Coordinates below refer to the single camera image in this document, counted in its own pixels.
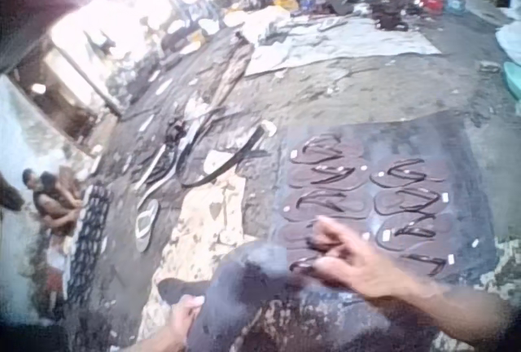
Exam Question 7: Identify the person's right hand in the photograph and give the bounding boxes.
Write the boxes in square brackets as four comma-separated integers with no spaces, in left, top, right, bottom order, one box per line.
[303,215,412,300]

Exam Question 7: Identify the person's left hand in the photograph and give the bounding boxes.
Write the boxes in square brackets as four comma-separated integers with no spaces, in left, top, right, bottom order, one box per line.
[168,293,207,345]

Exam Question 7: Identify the black flip-flop strap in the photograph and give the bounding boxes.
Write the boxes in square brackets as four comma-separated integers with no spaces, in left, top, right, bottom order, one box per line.
[289,232,352,276]

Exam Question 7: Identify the dark grey flip-flop sole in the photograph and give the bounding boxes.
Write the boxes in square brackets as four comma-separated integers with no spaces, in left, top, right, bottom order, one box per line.
[156,240,314,352]

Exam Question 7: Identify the rows of brown flip-flops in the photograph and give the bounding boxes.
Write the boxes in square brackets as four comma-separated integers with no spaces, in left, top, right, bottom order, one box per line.
[278,133,458,280]

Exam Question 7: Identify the white flip-flop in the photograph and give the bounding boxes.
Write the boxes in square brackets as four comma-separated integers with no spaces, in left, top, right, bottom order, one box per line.
[134,198,160,253]

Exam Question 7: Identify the beige patterned cloth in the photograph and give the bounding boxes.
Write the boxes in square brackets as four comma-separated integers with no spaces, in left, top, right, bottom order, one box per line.
[137,172,250,343]

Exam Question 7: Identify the person's legs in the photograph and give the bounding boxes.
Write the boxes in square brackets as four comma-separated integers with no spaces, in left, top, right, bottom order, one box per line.
[227,284,435,352]

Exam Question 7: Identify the scattered white paper tags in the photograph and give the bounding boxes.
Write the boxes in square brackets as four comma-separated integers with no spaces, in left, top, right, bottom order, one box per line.
[289,148,480,266]

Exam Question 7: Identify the row of black rubber pieces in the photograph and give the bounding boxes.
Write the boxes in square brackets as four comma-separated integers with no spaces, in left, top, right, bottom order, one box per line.
[65,183,114,310]

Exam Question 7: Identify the white sole cutout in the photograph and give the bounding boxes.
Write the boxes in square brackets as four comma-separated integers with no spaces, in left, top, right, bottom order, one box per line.
[202,149,234,174]

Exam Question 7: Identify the dark grey floor mat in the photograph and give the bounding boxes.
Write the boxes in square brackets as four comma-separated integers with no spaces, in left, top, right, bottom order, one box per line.
[243,110,502,290]

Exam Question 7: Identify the grey tarp sheet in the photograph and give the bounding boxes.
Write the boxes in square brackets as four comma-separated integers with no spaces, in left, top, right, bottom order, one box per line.
[243,14,444,79]

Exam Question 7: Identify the brown patterned cloth roll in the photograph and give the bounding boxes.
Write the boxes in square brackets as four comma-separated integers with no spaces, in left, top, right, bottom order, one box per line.
[209,33,256,111]

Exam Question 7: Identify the grey flip-flop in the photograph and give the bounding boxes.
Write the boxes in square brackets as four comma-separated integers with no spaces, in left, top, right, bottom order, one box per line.
[316,16,348,33]

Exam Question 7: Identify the heap of dark flip-flops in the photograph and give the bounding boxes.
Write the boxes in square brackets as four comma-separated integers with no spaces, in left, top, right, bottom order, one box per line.
[367,0,413,32]

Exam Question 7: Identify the teal plastic basin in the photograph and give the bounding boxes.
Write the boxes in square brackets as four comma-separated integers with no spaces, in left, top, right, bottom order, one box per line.
[501,60,521,101]

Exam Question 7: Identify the white plastic bag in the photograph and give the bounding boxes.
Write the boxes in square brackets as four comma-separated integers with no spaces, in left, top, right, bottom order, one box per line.
[493,21,521,64]

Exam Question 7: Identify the bundle of black white straps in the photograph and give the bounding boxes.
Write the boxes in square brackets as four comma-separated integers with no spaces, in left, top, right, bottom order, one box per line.
[136,114,200,211]

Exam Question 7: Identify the wooden door frame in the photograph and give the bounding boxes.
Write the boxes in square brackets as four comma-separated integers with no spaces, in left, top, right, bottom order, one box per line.
[11,36,124,147]

